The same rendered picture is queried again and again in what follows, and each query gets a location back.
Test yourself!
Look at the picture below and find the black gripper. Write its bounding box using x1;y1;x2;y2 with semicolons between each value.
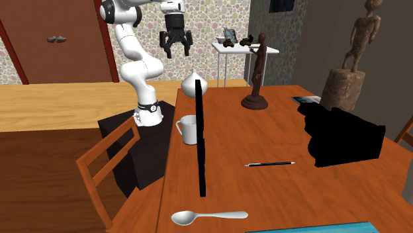
160;13;194;60

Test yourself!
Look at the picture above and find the white vase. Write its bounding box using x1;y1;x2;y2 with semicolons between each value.
180;68;208;99

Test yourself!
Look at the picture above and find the white side table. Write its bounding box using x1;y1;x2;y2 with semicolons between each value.
211;26;280;88

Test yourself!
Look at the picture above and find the dark brown slim figurine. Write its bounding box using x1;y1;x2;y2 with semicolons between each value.
240;33;269;111

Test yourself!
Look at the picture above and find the white mug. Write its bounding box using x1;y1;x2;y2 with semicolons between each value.
175;114;199;146

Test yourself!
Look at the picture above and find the black flat upright panel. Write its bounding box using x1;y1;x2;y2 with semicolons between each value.
195;79;207;198

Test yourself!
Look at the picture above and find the dark robot stand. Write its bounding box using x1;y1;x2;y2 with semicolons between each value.
97;100;177;199

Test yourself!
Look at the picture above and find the brown door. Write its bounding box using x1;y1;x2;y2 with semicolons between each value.
0;0;120;85

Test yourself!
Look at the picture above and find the wooden chair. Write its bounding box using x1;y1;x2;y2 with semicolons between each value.
394;115;413;148
75;115;166;233

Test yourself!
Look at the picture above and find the small grey flat card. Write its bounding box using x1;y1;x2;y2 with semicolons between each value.
291;95;322;106

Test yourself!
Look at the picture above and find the black pen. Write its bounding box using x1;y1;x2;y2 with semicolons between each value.
244;161;296;167

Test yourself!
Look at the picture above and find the wooden table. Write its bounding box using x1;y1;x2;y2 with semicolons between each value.
109;85;413;233

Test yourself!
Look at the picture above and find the large wooden statue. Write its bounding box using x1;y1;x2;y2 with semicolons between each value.
319;0;384;113

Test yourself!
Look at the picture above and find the silver spoon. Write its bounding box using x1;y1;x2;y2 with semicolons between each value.
170;210;250;226

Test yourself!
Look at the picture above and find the black blocky object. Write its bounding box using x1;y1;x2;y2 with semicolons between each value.
297;103;387;169

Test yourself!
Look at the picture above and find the teal book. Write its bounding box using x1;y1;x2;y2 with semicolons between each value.
245;220;382;233

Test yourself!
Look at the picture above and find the dark wall picture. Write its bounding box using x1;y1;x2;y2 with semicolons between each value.
268;0;297;14

